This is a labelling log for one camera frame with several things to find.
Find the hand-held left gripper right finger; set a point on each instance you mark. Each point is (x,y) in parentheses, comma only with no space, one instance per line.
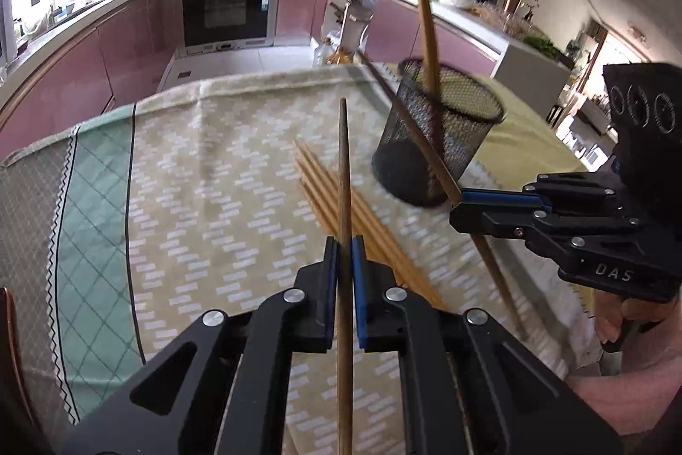
(358,268)

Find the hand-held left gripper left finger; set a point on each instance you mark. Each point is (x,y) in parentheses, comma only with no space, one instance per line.
(331,263)

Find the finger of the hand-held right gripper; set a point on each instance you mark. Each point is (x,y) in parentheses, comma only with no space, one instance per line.
(495,221)
(501,198)

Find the wooden chopstick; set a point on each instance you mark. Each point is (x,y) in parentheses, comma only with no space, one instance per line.
(426,34)
(498,284)
(345,167)

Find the bunch of wooden chopsticks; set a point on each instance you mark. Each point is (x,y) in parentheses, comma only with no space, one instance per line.
(319,188)

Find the black mesh holder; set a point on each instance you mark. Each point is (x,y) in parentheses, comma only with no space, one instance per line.
(405,156)

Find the person's right hand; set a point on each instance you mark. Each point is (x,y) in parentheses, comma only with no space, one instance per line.
(612,316)

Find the white counter island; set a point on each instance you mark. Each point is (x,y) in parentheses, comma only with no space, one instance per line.
(533,76)

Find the beige patterned tablecloth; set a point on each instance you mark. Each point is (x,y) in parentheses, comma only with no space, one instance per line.
(213,167)

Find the cooking oil bottle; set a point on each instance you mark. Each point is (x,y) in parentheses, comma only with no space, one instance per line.
(324,52)

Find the pink kitchen cabinets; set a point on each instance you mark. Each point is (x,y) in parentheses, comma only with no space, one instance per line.
(106,55)
(303,2)

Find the black built-in oven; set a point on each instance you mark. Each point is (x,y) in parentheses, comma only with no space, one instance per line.
(229,7)

